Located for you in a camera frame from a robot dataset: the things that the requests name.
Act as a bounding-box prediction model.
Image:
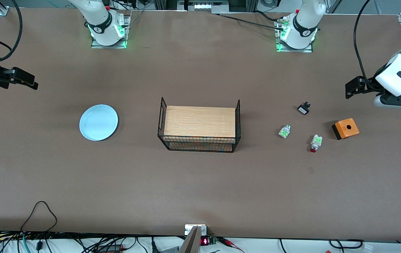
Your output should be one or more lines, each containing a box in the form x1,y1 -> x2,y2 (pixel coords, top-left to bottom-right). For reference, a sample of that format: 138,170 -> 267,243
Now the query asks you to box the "red push button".
309,135 -> 323,153

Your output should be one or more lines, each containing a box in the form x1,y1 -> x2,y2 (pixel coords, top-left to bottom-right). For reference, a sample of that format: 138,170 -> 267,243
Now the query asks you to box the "red clip lead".
218,237 -> 245,253

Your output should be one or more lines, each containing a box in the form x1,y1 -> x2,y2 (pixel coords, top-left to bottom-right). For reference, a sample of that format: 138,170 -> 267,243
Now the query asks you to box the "orange button enclosure box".
331,118 -> 360,140

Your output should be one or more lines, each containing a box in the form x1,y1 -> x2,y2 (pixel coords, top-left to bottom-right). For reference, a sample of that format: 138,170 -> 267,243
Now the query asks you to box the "black wire rack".
157,97 -> 241,153

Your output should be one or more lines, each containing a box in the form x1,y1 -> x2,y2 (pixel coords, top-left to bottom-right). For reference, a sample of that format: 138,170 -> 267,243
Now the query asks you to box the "wooden shelf board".
164,105 -> 237,144

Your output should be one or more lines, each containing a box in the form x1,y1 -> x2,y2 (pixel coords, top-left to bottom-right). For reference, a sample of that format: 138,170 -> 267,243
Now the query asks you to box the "black coiled cable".
328,239 -> 364,250

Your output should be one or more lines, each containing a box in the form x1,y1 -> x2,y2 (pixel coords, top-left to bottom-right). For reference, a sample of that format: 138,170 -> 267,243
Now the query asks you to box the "grey camera post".
178,226 -> 201,253

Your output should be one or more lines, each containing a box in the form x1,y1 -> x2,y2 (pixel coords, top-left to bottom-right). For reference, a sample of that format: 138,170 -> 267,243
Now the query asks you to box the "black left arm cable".
354,0 -> 380,90

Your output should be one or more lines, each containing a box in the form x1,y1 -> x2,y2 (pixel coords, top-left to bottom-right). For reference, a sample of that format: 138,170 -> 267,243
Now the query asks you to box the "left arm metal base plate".
275,18 -> 314,53

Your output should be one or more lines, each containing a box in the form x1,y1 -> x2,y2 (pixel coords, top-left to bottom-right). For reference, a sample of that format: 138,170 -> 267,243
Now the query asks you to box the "light blue round plate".
79,104 -> 119,142

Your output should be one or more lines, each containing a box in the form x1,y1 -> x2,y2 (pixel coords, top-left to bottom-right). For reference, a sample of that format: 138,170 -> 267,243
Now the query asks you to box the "small white bracket box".
184,224 -> 208,236

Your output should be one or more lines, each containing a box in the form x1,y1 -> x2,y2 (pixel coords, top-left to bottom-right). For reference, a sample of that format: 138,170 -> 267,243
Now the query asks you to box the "black looped cable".
20,201 -> 58,234

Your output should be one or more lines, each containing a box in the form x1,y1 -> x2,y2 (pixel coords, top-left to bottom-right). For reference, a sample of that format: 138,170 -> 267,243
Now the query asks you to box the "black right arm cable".
0,0 -> 23,63

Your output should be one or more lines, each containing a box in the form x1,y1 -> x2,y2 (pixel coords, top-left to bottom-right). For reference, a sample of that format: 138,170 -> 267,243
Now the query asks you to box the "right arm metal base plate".
91,15 -> 131,49

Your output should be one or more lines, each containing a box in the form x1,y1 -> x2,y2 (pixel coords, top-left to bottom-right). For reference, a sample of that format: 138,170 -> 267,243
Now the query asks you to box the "metal frame with white lights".
177,0 -> 229,14

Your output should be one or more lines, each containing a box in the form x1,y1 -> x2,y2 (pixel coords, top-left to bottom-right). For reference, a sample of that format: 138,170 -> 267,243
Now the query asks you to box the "black power adapter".
95,244 -> 126,253

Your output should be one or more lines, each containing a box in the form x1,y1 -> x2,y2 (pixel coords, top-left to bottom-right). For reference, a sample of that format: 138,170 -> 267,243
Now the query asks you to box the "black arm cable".
0,0 -> 23,63
354,0 -> 380,90

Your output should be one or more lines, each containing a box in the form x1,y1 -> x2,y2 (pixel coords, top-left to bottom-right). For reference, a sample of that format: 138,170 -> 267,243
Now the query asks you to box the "thin black table cable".
216,11 -> 287,31

